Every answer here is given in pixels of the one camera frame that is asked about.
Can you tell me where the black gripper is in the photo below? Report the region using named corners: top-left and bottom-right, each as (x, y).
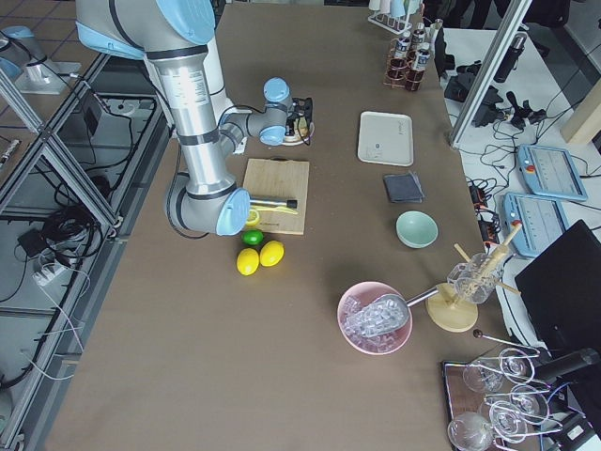
top-left (285, 98), bottom-right (314, 137)

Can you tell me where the white round plate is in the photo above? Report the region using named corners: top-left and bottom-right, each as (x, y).
top-left (283, 119), bottom-right (315, 147)

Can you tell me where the bread slice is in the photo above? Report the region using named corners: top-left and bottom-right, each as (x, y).
top-left (293, 117), bottom-right (310, 136)

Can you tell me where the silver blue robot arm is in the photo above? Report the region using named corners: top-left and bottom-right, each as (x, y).
top-left (76, 1), bottom-right (313, 236)

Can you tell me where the cream rabbit tray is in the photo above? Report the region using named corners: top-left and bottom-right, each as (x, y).
top-left (357, 111), bottom-right (414, 167)

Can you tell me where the wine glass rack tray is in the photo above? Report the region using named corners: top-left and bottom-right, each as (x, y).
top-left (441, 346), bottom-right (562, 450)

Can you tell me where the wooden cutting board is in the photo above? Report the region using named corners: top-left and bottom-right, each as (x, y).
top-left (243, 159), bottom-right (310, 236)

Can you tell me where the dark drink bottle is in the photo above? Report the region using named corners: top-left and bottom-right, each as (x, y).
top-left (405, 42), bottom-right (430, 92)
top-left (408, 23), bottom-right (426, 60)
top-left (391, 31), bottom-right (410, 70)

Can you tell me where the grey folded cloth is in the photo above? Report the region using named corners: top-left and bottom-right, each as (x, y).
top-left (383, 172), bottom-right (424, 203)

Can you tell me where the white cup rack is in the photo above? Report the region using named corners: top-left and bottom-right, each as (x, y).
top-left (367, 0), bottom-right (423, 35)

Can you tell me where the green lime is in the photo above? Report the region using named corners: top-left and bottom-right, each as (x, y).
top-left (241, 229), bottom-right (264, 246)

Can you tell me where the yellow lemon right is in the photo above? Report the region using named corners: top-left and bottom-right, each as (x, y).
top-left (259, 241), bottom-right (285, 267)

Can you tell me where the yellow lemon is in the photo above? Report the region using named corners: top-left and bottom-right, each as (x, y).
top-left (236, 248), bottom-right (260, 276)
top-left (259, 241), bottom-right (285, 267)

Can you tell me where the yellow lemon left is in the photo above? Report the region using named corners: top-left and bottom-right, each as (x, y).
top-left (236, 248), bottom-right (260, 276)

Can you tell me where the green ceramic bowl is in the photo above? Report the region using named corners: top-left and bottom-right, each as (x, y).
top-left (395, 210), bottom-right (439, 249)

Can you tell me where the pink bowl with ice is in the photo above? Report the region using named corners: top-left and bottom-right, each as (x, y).
top-left (337, 281), bottom-right (413, 355)

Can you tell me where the metal ice scoop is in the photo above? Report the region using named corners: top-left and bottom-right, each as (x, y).
top-left (343, 288), bottom-right (439, 338)

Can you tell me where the glass mug on stand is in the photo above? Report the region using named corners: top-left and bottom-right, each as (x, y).
top-left (447, 253), bottom-right (503, 304)

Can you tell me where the wooden mug tree stand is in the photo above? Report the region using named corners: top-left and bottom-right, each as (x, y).
top-left (426, 221), bottom-right (522, 333)

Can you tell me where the blue teach pendant far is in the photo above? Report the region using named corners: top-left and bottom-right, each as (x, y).
top-left (517, 145), bottom-right (588, 201)

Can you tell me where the blue teach pendant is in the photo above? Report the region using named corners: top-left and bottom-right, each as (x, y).
top-left (517, 145), bottom-right (588, 201)
top-left (503, 193), bottom-right (570, 258)

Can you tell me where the blue teach pendant near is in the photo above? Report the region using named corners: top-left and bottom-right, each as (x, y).
top-left (503, 193), bottom-right (570, 258)

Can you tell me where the black laptop monitor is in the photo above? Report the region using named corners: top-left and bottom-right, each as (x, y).
top-left (516, 220), bottom-right (600, 351)

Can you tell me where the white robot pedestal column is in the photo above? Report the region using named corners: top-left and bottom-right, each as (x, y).
top-left (203, 0), bottom-right (247, 154)

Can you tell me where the knife with black handle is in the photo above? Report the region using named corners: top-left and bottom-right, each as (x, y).
top-left (250, 197), bottom-right (299, 215)

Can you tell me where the copper wire bottle rack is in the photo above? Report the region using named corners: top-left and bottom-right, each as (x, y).
top-left (383, 39), bottom-right (412, 89)

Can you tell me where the aluminium frame post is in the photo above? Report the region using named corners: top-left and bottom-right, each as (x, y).
top-left (449, 0), bottom-right (532, 148)

